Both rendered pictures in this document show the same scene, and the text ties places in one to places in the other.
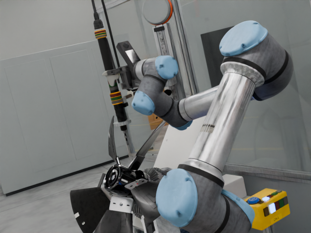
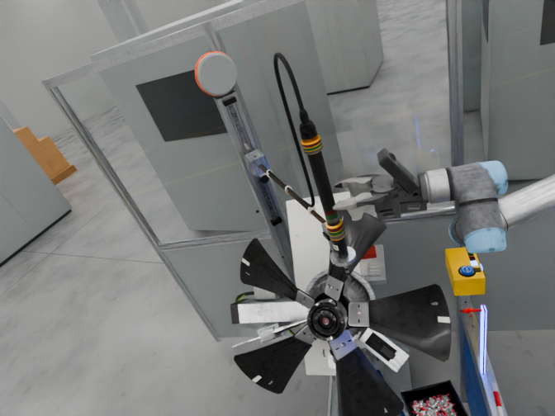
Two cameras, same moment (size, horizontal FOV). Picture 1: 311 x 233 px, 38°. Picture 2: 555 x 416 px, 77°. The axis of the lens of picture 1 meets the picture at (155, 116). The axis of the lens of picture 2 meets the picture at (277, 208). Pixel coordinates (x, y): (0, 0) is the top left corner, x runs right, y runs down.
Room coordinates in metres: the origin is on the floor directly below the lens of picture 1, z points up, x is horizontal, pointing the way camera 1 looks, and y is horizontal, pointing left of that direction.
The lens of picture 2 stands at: (1.19, 0.63, 2.10)
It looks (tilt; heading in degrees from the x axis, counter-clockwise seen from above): 32 degrees down; 326
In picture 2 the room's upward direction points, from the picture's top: 21 degrees counter-clockwise
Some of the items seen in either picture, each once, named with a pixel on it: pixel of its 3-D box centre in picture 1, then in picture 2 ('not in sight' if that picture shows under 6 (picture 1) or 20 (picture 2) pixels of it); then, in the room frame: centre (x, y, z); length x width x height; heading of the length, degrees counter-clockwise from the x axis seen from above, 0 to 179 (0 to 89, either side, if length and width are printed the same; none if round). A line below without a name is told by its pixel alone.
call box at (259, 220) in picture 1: (264, 210); (464, 271); (1.57, -0.31, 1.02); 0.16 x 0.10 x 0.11; 123
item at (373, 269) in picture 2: not in sight; (365, 269); (2.00, -0.27, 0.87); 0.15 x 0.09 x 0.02; 29
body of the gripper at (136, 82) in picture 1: (134, 74); (398, 194); (1.57, 0.04, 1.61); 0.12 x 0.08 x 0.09; 33
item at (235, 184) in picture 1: (222, 189); not in sight; (2.19, -0.25, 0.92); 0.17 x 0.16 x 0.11; 123
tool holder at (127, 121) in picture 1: (120, 111); (338, 243); (1.72, 0.13, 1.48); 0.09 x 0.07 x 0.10; 158
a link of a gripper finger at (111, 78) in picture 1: (110, 78); (354, 210); (1.63, 0.13, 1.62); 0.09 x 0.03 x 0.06; 55
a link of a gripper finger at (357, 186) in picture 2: not in sight; (354, 189); (1.68, 0.06, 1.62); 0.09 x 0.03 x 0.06; 12
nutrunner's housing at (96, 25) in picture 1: (109, 72); (326, 198); (1.71, 0.13, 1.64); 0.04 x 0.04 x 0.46
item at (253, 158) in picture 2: (167, 78); (255, 162); (2.29, -0.10, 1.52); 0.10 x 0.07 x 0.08; 158
